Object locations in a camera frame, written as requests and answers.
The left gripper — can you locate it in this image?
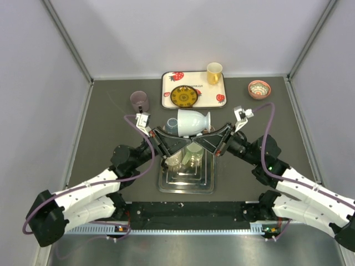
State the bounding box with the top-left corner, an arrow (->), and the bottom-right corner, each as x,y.
131,126 -> 192,168

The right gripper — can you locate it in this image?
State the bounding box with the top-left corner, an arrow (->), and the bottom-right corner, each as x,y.
193,122 -> 261,166

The green mug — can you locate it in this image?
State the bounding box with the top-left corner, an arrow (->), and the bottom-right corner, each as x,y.
181,144 -> 204,167

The light blue white mug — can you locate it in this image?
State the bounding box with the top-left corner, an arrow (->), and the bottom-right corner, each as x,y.
177,109 -> 211,137

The purple mug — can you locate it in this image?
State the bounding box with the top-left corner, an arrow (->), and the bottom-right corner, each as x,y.
130,91 -> 149,113

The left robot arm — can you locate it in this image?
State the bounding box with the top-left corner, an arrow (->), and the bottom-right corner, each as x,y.
23,127 -> 192,247

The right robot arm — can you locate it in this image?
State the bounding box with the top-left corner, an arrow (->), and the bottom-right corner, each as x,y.
192,124 -> 354,251

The grey blue mug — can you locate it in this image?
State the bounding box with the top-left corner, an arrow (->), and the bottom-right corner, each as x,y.
165,117 -> 178,136

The cream mug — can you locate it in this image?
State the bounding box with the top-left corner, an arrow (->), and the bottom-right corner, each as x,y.
163,152 -> 183,167

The yellow mug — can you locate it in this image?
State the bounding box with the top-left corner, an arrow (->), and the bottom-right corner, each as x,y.
206,62 -> 223,85

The strawberry serving tray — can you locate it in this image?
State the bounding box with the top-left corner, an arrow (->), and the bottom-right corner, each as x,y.
161,71 -> 227,109

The metal tray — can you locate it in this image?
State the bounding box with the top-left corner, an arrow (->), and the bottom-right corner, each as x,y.
158,147 -> 216,194

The yellow patterned plate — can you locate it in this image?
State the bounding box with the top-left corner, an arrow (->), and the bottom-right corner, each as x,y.
170,85 -> 199,109

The pink patterned bowl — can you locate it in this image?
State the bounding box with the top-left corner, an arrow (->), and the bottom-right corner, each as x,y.
248,80 -> 271,100

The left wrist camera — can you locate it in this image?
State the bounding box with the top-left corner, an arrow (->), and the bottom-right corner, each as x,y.
135,112 -> 151,135

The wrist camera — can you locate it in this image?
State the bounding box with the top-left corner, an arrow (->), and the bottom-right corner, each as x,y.
135,112 -> 151,135
234,106 -> 254,132

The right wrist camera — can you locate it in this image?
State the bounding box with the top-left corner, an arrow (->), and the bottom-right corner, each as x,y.
234,106 -> 254,132

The aluminium frame rail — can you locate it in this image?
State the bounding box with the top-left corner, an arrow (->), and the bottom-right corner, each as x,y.
66,210 -> 333,236

